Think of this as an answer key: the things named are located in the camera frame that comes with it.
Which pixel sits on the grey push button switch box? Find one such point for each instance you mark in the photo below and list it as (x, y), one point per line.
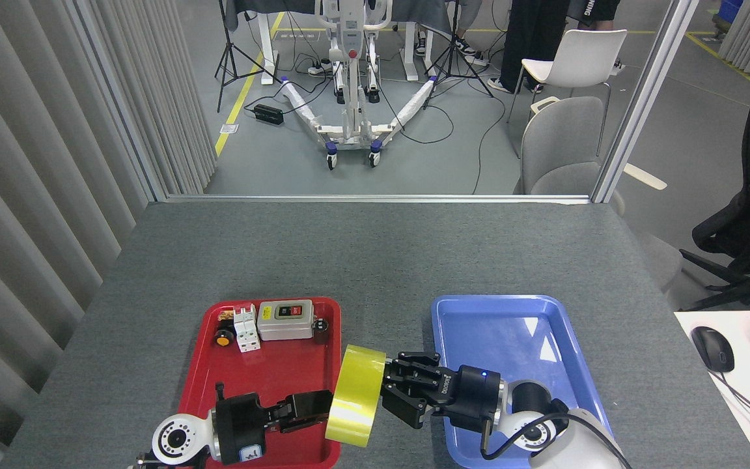
(284, 326)

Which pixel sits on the silver aluminium post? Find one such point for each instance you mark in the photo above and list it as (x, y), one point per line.
(642, 104)

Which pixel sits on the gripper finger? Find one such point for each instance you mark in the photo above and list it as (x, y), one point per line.
(417, 371)
(297, 425)
(303, 404)
(414, 404)

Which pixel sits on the orange round knob switch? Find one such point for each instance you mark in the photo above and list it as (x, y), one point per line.
(223, 339)

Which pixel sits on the blue plastic tray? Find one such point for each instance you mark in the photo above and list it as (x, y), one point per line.
(512, 332)

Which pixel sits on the red plastic tray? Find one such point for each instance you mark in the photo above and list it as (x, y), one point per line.
(271, 371)

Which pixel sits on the small yellow brown part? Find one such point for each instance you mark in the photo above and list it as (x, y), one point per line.
(226, 316)

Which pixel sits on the person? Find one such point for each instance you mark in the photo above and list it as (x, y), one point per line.
(531, 39)
(463, 47)

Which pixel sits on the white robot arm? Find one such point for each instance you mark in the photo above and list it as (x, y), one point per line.
(577, 443)
(180, 440)

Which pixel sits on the white desk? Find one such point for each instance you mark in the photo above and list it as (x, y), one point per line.
(749, 365)

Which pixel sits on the black tripod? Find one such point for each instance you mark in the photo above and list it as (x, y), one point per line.
(226, 52)
(456, 65)

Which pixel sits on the yellow tape roll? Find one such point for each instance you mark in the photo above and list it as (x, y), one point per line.
(355, 397)

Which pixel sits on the blue bin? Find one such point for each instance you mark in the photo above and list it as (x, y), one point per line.
(730, 16)

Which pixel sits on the black computer mouse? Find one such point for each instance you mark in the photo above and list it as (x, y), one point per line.
(713, 348)

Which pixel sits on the black power adapter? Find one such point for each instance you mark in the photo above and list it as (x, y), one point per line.
(268, 114)

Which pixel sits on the white plastic chair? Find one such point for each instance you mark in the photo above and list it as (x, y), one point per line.
(583, 58)

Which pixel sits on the silver aluminium rail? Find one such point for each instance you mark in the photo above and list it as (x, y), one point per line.
(375, 198)

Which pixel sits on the pale wooden board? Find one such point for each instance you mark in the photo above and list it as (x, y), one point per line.
(645, 176)

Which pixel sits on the grey upholstered chair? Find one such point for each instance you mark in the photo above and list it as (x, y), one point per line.
(557, 143)

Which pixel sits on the table with white legs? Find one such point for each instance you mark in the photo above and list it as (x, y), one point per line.
(264, 39)

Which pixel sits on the small dark cylinder part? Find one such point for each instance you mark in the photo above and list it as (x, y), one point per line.
(320, 331)

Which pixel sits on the white wheeled stand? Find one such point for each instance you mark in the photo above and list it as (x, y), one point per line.
(352, 124)

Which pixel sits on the white circuit breaker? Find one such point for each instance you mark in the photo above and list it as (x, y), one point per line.
(247, 332)

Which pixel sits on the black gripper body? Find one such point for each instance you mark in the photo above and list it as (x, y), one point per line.
(241, 423)
(476, 397)

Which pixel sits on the white power strip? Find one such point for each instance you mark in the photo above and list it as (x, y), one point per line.
(319, 67)

